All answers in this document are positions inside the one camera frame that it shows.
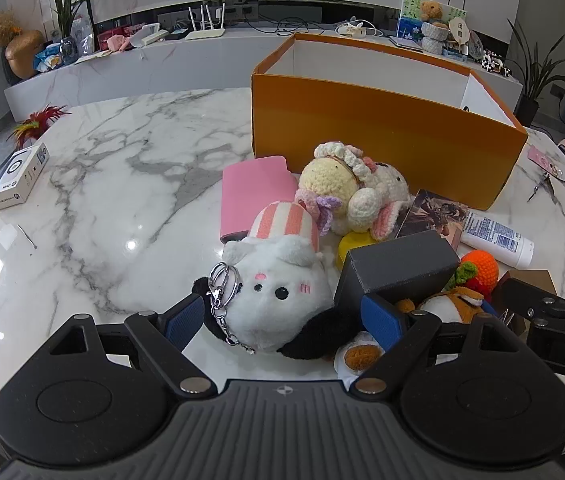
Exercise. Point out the green landscape painting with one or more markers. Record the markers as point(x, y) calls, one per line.
point(410, 17)

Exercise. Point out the green plant glass vase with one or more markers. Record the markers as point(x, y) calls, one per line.
point(68, 20)

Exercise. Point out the golden round vase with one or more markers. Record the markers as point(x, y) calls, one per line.
point(23, 52)

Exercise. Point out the brown white crochet animal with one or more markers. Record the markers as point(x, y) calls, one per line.
point(450, 307)

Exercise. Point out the brown teddy bear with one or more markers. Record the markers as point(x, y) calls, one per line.
point(433, 11)

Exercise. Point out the illustrated picture card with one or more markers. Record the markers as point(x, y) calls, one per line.
point(437, 212)

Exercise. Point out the white flat device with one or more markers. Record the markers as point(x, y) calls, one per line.
point(147, 35)

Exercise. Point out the red feather ornament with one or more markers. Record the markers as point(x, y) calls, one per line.
point(37, 122)

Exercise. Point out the green plant black pot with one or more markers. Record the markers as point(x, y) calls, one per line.
point(537, 75)

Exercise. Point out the white marble cabinet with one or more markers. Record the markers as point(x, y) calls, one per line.
point(162, 67)

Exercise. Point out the cream crochet sheep doll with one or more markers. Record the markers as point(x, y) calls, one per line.
point(342, 185)

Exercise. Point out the orange cardboard box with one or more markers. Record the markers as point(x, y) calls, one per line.
point(382, 130)

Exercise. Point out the pink plush item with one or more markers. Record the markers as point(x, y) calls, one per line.
point(112, 40)

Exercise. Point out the white plush cat striped hat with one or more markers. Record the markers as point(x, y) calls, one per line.
point(282, 280)

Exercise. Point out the metal key bunch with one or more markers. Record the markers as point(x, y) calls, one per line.
point(541, 186)

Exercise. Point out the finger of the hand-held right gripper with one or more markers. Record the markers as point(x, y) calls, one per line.
point(530, 294)

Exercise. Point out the dried beige flowers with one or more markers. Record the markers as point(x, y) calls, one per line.
point(0, 27)

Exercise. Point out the white router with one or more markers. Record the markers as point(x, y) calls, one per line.
point(205, 27)

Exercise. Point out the pink soft case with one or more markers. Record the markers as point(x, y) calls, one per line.
point(252, 195)

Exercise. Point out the round wooden sign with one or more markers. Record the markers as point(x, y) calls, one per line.
point(460, 29)

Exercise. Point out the dark grey small box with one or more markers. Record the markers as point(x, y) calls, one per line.
point(392, 267)

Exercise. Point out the yellow plastic item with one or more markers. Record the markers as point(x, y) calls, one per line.
point(352, 246)

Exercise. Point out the white small carton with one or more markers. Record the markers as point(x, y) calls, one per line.
point(17, 177)

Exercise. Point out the orange crochet fruit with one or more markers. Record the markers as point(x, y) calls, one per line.
point(482, 269)

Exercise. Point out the cow print ornament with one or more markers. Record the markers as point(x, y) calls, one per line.
point(492, 64)

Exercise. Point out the pink card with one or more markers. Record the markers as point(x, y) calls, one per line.
point(546, 160)

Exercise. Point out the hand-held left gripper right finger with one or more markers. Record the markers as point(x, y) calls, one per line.
point(381, 321)

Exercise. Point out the white lotion tube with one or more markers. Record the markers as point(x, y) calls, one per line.
point(495, 235)

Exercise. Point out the blue snack bag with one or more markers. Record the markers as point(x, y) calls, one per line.
point(50, 57)

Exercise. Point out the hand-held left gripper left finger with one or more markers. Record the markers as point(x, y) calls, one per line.
point(186, 319)

